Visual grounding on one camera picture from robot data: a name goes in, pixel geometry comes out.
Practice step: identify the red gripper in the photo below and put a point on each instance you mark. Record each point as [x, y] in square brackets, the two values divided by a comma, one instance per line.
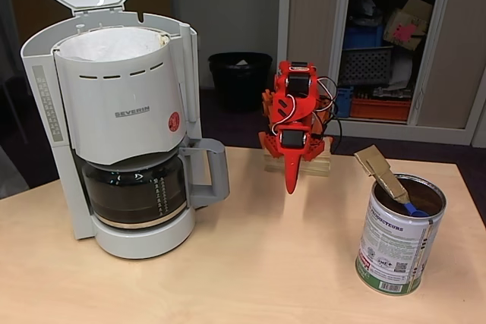
[291, 138]

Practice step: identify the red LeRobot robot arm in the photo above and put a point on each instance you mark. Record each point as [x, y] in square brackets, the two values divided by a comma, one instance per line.
[300, 106]

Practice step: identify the ground coffee tin can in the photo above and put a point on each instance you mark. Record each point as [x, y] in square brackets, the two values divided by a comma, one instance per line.
[391, 244]

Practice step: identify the white drip coffee maker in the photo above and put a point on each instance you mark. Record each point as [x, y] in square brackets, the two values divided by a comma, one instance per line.
[114, 85]

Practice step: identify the white paper coffee filter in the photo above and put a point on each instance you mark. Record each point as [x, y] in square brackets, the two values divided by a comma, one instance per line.
[110, 45]

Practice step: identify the wooden base block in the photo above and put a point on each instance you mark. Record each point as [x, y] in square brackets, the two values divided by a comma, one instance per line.
[303, 168]

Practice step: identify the small blue bin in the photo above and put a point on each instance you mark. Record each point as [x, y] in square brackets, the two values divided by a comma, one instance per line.
[344, 102]

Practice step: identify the black trash bin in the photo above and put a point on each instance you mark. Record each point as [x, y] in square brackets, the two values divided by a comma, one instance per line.
[235, 85]

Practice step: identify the orange plastic crate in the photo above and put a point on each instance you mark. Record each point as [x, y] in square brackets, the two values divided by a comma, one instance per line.
[379, 108]

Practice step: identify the grey perforated crate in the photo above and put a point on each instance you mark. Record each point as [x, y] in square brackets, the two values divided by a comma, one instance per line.
[364, 66]

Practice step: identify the white plastic sheet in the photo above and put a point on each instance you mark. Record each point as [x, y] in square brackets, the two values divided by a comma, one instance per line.
[400, 70]

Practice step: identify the blue plastic crate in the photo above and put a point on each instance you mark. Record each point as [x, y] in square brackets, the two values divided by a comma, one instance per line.
[360, 37]

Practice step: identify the cardboard box pink mark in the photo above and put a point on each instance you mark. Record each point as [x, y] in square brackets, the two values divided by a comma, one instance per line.
[406, 24]

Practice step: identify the grey tambour door cabinet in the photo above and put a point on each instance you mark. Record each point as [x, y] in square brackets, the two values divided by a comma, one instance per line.
[467, 73]

